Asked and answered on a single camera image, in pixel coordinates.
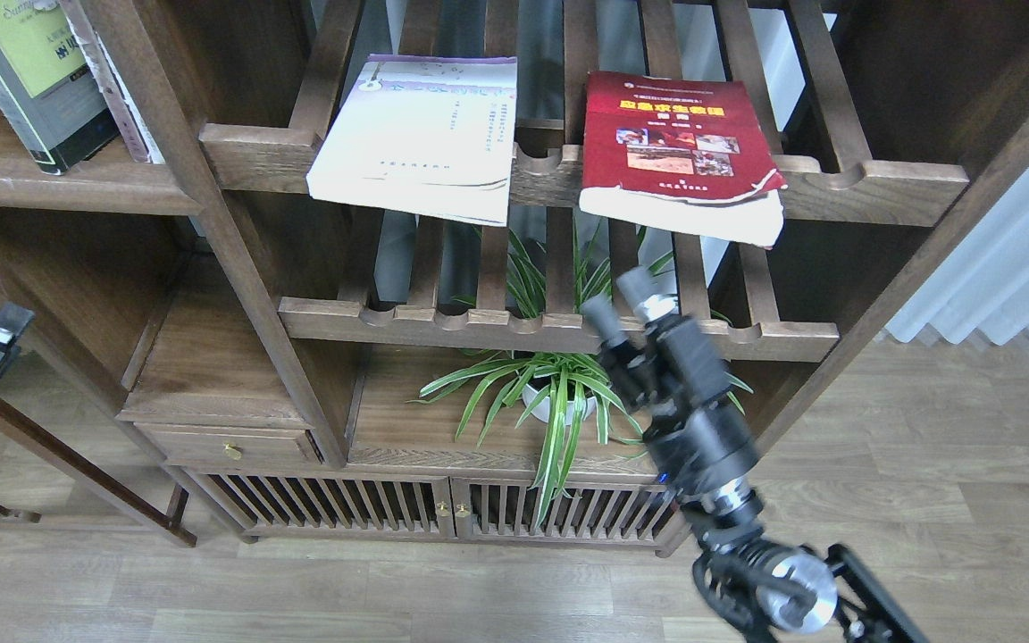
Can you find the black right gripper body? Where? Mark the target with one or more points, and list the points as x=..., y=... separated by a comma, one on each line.
x=697, y=437

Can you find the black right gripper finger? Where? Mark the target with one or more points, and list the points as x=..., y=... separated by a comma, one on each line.
x=601, y=315

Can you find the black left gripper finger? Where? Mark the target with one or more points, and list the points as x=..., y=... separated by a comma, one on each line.
x=14, y=320

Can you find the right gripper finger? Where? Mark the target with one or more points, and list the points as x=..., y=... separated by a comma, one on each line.
x=642, y=295

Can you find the red paperback book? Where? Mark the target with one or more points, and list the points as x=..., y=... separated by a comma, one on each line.
x=679, y=155

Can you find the black green cover book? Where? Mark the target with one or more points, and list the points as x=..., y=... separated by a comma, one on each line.
x=47, y=91

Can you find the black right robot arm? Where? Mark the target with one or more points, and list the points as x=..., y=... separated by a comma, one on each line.
x=760, y=587

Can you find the green spider plant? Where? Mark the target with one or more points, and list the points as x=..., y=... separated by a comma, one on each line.
x=561, y=390

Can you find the small wooden drawer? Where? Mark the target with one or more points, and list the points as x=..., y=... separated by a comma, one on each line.
x=204, y=444

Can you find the right slatted cabinet door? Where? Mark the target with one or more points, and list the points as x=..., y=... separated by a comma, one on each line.
x=595, y=514

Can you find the slatted cabinet door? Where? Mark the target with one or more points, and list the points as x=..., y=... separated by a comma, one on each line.
x=336, y=506
x=595, y=514

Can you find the white purple paperback book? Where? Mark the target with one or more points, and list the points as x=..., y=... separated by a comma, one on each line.
x=425, y=135

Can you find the dark wooden bookshelf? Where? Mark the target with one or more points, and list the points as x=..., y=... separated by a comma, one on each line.
x=211, y=290

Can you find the dark wooden side furniture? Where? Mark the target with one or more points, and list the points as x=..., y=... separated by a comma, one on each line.
x=137, y=515

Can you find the brass drawer knob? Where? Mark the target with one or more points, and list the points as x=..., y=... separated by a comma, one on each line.
x=232, y=451

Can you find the thin upright book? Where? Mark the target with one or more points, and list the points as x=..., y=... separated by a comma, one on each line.
x=131, y=124

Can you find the left slatted cabinet door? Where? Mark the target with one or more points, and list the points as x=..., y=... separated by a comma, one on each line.
x=336, y=506

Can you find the white curtain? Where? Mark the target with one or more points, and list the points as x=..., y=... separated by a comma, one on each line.
x=982, y=289

